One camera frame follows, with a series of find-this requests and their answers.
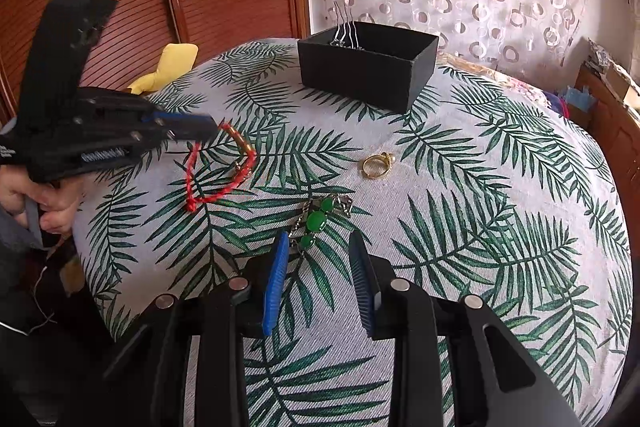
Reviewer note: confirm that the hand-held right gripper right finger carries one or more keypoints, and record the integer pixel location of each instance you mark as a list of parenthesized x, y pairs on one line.
[(361, 287)]

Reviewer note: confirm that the black jewelry box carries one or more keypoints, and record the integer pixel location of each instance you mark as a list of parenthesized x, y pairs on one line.
[(360, 77)]

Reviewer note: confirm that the cardboard box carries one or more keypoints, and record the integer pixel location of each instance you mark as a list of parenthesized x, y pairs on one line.
[(622, 82)]

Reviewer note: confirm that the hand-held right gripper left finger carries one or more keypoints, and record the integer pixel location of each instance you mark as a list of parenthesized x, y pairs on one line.
[(275, 287)]

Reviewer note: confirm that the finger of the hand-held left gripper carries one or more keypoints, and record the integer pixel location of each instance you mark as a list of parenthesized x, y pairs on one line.
[(185, 120), (195, 133)]

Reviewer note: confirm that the floral blanket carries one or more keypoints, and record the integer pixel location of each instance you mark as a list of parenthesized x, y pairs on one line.
[(500, 79)]

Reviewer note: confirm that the person's left hand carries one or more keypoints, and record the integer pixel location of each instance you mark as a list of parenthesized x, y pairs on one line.
[(60, 207)]

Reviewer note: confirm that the navy blanket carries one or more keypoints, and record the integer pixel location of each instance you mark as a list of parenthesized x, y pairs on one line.
[(557, 104)]

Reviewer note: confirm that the blue plastic bag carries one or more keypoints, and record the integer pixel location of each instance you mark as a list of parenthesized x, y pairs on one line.
[(580, 99)]

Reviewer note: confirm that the pile of papers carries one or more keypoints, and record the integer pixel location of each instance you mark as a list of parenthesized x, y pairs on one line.
[(600, 54)]

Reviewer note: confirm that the person's dark clothing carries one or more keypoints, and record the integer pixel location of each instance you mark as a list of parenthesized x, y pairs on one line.
[(45, 357)]

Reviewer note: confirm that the long wooden cabinet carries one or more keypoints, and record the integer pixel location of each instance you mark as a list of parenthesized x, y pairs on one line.
[(610, 127)]

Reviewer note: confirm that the yellow plush toy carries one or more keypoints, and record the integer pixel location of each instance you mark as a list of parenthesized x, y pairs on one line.
[(170, 62)]

